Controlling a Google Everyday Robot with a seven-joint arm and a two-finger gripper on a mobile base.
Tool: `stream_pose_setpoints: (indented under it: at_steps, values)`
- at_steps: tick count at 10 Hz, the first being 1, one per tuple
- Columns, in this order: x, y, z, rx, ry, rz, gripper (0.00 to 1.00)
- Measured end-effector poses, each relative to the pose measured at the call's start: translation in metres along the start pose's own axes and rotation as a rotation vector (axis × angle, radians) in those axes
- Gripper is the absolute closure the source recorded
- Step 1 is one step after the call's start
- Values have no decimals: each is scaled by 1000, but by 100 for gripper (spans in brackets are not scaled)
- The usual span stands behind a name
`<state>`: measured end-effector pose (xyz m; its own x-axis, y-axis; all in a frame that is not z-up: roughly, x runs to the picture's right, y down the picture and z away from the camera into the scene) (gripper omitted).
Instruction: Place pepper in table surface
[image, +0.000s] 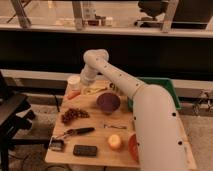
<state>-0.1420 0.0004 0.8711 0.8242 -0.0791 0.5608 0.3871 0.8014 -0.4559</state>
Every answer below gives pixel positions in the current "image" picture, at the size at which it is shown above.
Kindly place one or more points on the green plastic tray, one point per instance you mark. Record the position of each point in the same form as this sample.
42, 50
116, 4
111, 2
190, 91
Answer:
166, 84

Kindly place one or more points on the black rectangular block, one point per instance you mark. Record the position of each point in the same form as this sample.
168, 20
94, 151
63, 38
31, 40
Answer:
84, 150

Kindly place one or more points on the orange bowl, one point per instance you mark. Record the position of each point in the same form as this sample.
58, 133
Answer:
132, 148

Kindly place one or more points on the wooden board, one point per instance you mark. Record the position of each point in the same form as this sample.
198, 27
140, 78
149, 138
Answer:
120, 158

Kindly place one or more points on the white cup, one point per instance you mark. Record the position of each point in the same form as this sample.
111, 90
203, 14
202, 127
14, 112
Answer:
73, 82

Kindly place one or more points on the small black metal object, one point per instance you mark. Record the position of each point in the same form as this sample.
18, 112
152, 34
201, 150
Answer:
56, 144

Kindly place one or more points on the yellow apple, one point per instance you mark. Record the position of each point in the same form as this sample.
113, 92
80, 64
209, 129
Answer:
114, 142

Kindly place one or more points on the purple bowl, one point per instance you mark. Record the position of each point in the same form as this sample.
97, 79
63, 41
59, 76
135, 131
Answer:
108, 102

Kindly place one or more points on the yellow banana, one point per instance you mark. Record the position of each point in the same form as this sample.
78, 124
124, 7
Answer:
92, 90

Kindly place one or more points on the black chair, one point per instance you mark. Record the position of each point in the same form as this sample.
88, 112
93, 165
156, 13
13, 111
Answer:
10, 123

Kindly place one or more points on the bunch of dark grapes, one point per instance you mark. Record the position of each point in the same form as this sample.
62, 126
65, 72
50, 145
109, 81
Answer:
73, 113

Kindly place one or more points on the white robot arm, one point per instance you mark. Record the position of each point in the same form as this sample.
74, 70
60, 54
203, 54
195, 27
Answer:
160, 144

